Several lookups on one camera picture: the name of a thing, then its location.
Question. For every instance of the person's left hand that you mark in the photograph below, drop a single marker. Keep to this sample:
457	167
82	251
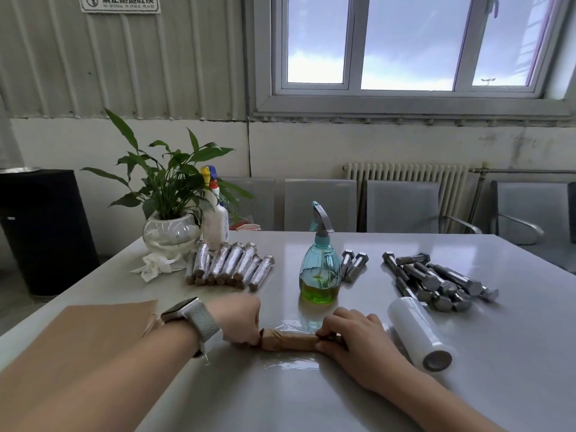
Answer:
240	317

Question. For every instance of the person's right hand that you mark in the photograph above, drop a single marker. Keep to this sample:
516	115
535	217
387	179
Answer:
364	350

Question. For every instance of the row of bolts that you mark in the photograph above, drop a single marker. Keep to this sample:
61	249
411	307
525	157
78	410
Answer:
234	265

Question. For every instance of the brown paper sheet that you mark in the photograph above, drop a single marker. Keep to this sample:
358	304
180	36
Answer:
290	341

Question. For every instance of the white cling film roll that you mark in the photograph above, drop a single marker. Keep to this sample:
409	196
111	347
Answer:
416	328

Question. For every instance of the teal spray bottle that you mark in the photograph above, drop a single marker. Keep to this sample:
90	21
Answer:
320	274

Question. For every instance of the pile of steel bolts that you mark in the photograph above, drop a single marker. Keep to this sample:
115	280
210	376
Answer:
432	276

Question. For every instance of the stack of brown paper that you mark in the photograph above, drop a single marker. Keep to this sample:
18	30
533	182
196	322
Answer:
81	328

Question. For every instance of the person's left forearm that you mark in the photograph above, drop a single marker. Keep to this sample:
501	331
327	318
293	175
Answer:
103	382

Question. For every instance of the smartwatch with grey band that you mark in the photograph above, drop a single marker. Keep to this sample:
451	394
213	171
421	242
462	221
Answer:
200	319

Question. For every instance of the red packet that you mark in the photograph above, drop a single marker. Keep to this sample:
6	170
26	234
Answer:
247	227

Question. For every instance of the white spray bottle colourful nozzle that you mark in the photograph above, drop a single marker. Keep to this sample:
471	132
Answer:
216	224

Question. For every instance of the crumpled white tissue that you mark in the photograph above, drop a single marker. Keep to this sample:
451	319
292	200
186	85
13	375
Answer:
157	266

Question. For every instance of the clear glass plant pot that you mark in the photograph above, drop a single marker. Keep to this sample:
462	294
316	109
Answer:
171	233

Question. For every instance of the grey metal chair with armrest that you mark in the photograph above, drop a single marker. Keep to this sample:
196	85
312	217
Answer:
400	206

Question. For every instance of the green leafy plant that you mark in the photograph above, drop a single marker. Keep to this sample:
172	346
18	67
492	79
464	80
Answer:
173	184

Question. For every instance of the grey metal bench seat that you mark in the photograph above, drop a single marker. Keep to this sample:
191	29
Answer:
572	211
531	204

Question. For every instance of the small metal dish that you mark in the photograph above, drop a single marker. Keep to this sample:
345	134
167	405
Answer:
18	169

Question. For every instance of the white framed window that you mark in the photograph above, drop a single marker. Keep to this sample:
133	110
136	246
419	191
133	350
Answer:
355	44

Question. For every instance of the white wall radiator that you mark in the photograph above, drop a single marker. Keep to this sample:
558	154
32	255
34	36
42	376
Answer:
405	172

